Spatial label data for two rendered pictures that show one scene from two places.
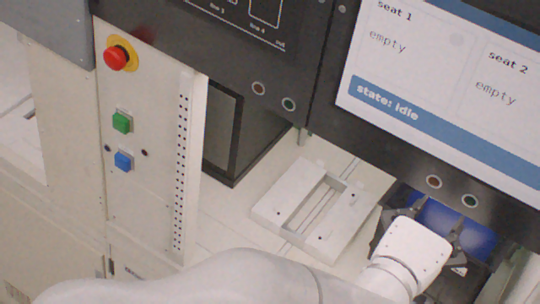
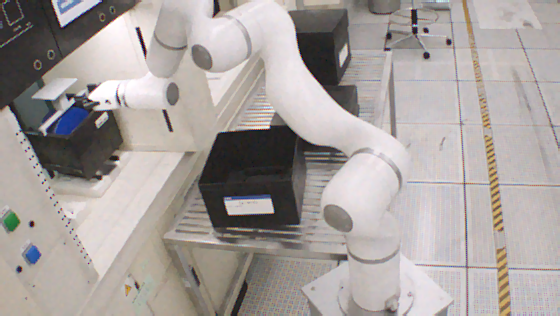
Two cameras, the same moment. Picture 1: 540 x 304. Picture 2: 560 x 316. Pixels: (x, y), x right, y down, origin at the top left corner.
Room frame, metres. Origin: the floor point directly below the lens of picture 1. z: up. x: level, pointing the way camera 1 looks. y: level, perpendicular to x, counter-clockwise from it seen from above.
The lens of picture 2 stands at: (0.32, 1.04, 1.74)
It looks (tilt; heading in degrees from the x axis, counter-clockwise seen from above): 35 degrees down; 266
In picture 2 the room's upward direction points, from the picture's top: 11 degrees counter-clockwise
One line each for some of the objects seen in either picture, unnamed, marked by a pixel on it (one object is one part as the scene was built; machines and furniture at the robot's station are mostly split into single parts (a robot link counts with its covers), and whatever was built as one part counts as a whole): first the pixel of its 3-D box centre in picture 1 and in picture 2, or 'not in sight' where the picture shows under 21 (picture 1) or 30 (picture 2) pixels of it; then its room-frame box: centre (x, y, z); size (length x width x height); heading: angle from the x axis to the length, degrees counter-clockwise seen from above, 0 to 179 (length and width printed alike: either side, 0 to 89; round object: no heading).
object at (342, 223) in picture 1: (315, 207); (47, 224); (0.99, -0.12, 0.89); 0.22 x 0.21 x 0.04; 154
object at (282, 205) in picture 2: not in sight; (256, 176); (0.32, -0.17, 0.85); 0.28 x 0.28 x 0.17; 73
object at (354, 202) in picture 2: not in sight; (362, 213); (0.13, 0.34, 1.07); 0.19 x 0.12 x 0.24; 42
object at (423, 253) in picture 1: (408, 257); (112, 94); (0.67, -0.24, 1.20); 0.11 x 0.10 x 0.07; 151
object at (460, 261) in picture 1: (441, 257); not in sight; (0.68, -0.30, 1.20); 0.08 x 0.06 x 0.01; 79
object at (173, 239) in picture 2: not in sight; (315, 197); (0.10, -0.55, 0.38); 1.30 x 0.60 x 0.76; 64
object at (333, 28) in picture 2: not in sight; (312, 46); (-0.06, -0.97, 0.89); 0.29 x 0.29 x 0.25; 60
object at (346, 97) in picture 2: not in sight; (315, 112); (0.06, -0.50, 0.83); 0.29 x 0.29 x 0.13; 66
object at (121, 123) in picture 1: (122, 122); (10, 221); (0.85, 0.26, 1.20); 0.03 x 0.02 x 0.03; 64
